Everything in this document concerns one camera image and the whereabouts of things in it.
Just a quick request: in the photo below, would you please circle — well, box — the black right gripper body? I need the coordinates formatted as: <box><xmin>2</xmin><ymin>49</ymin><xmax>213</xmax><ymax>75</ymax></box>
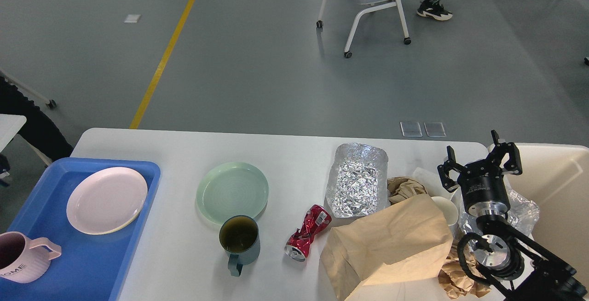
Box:
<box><xmin>459</xmin><ymin>163</ymin><xmax>510</xmax><ymax>215</ymax></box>

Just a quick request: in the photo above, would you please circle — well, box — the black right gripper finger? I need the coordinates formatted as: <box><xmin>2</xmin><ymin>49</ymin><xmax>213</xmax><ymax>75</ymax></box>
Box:
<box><xmin>486</xmin><ymin>129</ymin><xmax>523</xmax><ymax>175</ymax></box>
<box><xmin>437</xmin><ymin>145</ymin><xmax>468</xmax><ymax>193</ymax></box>

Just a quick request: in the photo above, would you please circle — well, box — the dark teal mug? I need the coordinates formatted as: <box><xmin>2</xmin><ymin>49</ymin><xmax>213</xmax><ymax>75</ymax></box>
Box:
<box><xmin>219</xmin><ymin>215</ymin><xmax>260</xmax><ymax>277</ymax></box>

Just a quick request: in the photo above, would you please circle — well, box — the green plate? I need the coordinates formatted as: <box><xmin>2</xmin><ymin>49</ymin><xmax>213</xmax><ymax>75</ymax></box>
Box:
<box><xmin>194</xmin><ymin>161</ymin><xmax>269</xmax><ymax>225</ymax></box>

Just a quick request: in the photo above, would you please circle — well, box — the pink HOME mug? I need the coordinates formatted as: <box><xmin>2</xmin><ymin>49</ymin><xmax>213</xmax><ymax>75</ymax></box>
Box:
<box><xmin>0</xmin><ymin>232</ymin><xmax>62</xmax><ymax>284</ymax></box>

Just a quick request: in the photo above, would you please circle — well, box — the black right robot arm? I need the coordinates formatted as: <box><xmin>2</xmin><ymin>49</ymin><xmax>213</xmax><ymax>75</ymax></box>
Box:
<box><xmin>437</xmin><ymin>130</ymin><xmax>588</xmax><ymax>301</ymax></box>

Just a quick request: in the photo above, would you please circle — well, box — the white paper cup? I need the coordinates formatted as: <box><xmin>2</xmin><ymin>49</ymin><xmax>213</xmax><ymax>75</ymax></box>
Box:
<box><xmin>431</xmin><ymin>196</ymin><xmax>459</xmax><ymax>227</ymax></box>

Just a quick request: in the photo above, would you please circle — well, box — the beige plastic bin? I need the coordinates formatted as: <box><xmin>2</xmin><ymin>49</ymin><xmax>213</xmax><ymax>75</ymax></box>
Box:
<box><xmin>507</xmin><ymin>142</ymin><xmax>589</xmax><ymax>286</ymax></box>

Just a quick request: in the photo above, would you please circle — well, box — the clear plastic wrap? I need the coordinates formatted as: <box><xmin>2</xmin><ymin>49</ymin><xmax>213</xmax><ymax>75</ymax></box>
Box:
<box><xmin>458</xmin><ymin>187</ymin><xmax>539</xmax><ymax>237</ymax></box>

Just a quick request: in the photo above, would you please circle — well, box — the crumpled brown paper upper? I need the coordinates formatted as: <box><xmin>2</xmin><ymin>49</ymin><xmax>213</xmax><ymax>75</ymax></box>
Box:
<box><xmin>387</xmin><ymin>176</ymin><xmax>428</xmax><ymax>205</ymax></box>

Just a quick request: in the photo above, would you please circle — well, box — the crumpled brown paper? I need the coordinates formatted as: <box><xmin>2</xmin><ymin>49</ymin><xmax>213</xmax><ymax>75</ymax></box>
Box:
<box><xmin>438</xmin><ymin>242</ymin><xmax>491</xmax><ymax>300</ymax></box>
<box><xmin>387</xmin><ymin>176</ymin><xmax>428</xmax><ymax>205</ymax></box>

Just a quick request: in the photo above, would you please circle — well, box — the brown paper bag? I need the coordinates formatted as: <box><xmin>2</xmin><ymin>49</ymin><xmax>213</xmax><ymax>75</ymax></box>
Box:
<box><xmin>320</xmin><ymin>194</ymin><xmax>454</xmax><ymax>301</ymax></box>

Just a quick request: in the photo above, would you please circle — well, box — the crumpled brown paper lower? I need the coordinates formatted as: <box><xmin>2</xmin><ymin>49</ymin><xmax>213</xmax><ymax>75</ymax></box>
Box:
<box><xmin>438</xmin><ymin>242</ymin><xmax>491</xmax><ymax>300</ymax></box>

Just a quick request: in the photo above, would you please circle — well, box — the aluminium foil tray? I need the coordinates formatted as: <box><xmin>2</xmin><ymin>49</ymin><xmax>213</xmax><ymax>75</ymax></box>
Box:
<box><xmin>325</xmin><ymin>142</ymin><xmax>389</xmax><ymax>219</ymax></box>

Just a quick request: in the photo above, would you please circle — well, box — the crushed red soda can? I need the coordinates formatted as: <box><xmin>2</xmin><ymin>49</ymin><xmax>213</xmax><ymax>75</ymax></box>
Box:
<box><xmin>284</xmin><ymin>204</ymin><xmax>332</xmax><ymax>262</ymax></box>

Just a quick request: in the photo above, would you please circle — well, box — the pink plate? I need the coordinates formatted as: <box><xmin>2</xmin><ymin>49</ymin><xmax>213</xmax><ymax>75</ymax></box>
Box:
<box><xmin>66</xmin><ymin>167</ymin><xmax>149</xmax><ymax>235</ymax></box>

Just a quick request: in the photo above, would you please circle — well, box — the blue plastic tray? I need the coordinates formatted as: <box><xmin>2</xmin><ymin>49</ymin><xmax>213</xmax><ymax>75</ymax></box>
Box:
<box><xmin>0</xmin><ymin>157</ymin><xmax>161</xmax><ymax>301</ymax></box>

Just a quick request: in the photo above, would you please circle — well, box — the dark seated figure left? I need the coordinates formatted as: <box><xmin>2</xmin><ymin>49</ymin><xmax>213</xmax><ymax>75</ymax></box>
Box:
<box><xmin>0</xmin><ymin>77</ymin><xmax>73</xmax><ymax>161</ymax></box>

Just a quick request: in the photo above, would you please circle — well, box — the white table frame left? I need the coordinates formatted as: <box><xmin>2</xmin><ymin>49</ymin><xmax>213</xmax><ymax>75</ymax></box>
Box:
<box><xmin>0</xmin><ymin>69</ymin><xmax>58</xmax><ymax>110</ymax></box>

